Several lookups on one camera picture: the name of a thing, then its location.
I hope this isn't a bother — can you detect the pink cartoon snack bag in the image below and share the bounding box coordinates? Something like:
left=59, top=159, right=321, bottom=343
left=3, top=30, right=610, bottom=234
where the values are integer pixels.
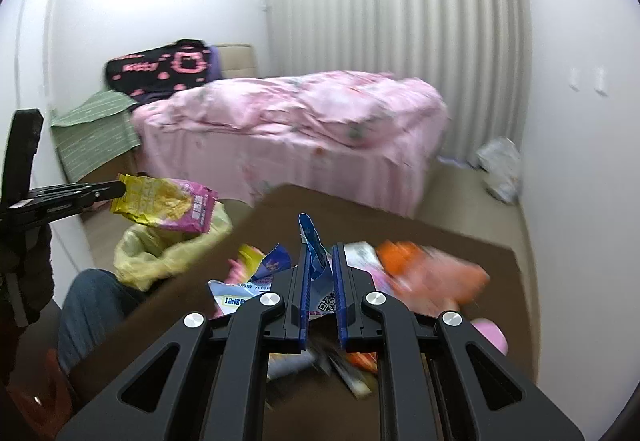
left=344, top=242, right=394, bottom=296

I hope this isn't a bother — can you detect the blue white snack wrapper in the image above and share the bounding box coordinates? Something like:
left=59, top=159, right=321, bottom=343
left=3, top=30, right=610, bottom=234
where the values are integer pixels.
left=208, top=213, right=335, bottom=320

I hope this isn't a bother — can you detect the yellow wrapper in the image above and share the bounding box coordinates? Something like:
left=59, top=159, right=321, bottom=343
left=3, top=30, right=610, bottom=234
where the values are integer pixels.
left=226, top=244, right=265, bottom=284

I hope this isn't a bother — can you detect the orange snack bag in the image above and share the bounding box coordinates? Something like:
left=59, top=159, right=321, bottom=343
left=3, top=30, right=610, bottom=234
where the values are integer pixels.
left=375, top=241, right=490, bottom=317

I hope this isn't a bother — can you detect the yellow pink chip bag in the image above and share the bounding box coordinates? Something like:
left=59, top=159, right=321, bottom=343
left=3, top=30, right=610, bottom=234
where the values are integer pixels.
left=110, top=174, right=217, bottom=234

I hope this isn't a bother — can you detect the yellow plastic trash bag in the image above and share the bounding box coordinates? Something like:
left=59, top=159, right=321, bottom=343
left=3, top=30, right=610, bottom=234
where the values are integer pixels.
left=113, top=201, right=232, bottom=291

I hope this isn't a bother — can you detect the green striped cloth nightstand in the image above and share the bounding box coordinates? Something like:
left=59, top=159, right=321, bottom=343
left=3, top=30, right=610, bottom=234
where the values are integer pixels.
left=50, top=90, right=141, bottom=183

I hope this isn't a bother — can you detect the person's blue jeans leg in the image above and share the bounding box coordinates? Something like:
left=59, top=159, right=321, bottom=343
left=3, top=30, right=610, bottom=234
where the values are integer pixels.
left=58, top=269, right=148, bottom=375

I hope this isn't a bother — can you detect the black pink Kitty blanket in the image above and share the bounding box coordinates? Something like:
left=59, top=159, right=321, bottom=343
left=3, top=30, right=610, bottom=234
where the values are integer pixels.
left=104, top=39, right=224, bottom=106

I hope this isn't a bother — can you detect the pink cylindrical cup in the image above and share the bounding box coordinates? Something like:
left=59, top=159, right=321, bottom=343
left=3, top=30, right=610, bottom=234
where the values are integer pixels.
left=472, top=319, right=509, bottom=355

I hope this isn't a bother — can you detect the pink bed with duvet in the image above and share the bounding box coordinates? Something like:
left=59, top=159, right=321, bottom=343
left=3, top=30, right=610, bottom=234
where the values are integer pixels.
left=132, top=70, right=449, bottom=216

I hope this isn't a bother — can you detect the white plastic bag on floor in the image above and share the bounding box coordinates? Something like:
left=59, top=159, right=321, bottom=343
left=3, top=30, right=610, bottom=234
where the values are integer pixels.
left=476, top=138, right=522, bottom=205

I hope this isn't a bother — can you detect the beige headboard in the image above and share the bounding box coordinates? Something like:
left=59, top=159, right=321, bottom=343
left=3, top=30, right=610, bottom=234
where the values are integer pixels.
left=216, top=44, right=259, bottom=79

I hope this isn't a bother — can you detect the white striped curtain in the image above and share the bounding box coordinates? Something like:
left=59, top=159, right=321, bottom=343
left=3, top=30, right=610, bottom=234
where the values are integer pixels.
left=268, top=0, right=530, bottom=162

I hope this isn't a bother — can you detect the white wall switch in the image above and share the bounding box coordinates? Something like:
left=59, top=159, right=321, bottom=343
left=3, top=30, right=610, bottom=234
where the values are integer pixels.
left=568, top=68, right=580, bottom=92

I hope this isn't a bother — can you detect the white wall socket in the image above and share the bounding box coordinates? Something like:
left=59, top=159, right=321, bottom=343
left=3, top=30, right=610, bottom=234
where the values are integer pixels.
left=593, top=67, right=608, bottom=97

